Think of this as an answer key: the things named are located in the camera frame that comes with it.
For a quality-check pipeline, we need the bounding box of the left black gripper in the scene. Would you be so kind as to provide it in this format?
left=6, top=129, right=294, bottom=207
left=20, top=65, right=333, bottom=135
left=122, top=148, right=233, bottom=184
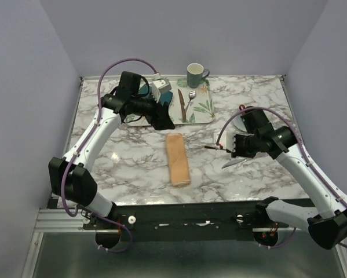
left=131, top=89, right=176, bottom=131

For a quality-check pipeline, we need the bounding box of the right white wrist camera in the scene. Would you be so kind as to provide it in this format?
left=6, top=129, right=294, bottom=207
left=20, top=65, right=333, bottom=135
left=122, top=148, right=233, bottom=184
left=213, top=131, right=236, bottom=152

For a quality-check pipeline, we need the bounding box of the silver spoon on tray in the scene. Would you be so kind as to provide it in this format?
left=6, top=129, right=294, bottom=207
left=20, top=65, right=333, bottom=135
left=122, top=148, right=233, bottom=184
left=185, top=90, right=196, bottom=111

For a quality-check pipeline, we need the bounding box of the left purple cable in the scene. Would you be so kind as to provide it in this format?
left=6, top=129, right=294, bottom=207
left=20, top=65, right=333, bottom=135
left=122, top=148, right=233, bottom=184
left=61, top=58, right=161, bottom=254

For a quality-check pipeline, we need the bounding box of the orange cloth napkin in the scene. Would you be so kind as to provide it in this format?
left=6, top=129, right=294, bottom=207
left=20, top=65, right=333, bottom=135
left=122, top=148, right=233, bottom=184
left=166, top=133, right=191, bottom=187

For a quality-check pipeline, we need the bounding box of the grey green mug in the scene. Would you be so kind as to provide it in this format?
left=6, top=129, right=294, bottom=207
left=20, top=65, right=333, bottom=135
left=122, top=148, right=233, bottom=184
left=187, top=63, right=210, bottom=88

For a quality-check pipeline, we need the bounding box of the silver table knife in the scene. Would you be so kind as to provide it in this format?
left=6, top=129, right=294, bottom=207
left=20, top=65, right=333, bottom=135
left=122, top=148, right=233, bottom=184
left=222, top=159, right=246, bottom=169

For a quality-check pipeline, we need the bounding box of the aluminium frame rail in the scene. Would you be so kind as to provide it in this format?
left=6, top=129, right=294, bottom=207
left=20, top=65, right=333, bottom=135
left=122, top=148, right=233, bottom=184
left=34, top=209, right=83, bottom=233

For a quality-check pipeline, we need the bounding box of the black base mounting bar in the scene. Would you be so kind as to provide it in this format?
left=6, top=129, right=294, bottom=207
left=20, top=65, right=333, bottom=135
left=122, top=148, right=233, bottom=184
left=83, top=201, right=287, bottom=246

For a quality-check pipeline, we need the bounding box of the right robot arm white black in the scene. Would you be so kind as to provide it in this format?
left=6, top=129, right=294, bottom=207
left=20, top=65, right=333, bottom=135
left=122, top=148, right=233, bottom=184
left=232, top=107, right=347, bottom=250

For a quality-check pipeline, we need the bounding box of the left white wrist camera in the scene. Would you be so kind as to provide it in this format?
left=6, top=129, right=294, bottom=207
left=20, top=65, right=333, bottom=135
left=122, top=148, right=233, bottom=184
left=151, top=74, right=171, bottom=101

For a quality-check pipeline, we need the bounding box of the leaf pattern serving tray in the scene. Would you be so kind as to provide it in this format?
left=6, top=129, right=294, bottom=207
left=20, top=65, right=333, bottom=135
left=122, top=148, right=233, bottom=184
left=123, top=77, right=216, bottom=127

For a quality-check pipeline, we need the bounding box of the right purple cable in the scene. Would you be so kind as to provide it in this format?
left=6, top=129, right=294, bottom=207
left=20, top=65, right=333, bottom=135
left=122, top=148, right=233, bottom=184
left=216, top=107, right=347, bottom=251

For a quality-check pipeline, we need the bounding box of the grey saucer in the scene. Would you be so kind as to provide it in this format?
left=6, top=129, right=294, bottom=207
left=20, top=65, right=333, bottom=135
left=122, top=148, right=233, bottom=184
left=232, top=116, right=247, bottom=132

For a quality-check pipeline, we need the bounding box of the teal square plate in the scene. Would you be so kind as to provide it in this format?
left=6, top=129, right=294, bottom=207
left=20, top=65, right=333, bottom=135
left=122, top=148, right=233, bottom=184
left=137, top=84, right=173, bottom=105

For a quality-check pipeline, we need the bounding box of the brown handled knife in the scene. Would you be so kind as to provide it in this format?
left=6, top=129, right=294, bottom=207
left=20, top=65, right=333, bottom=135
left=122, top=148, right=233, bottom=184
left=178, top=89, right=187, bottom=122

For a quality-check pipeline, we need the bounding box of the gold spoon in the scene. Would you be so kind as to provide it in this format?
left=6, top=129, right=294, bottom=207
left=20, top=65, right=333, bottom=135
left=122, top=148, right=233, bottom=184
left=204, top=145, right=233, bottom=153

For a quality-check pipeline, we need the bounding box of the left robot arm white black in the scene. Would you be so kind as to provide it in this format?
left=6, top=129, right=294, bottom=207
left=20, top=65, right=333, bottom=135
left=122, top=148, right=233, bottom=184
left=49, top=71, right=174, bottom=229

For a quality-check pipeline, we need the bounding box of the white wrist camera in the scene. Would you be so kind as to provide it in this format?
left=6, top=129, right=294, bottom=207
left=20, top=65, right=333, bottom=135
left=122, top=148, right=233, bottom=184
left=213, top=131, right=236, bottom=152
left=151, top=74, right=171, bottom=101

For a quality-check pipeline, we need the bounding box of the purple cable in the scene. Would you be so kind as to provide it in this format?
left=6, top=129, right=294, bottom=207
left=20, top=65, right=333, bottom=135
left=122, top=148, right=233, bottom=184
left=61, top=58, right=161, bottom=254
left=216, top=107, right=347, bottom=251

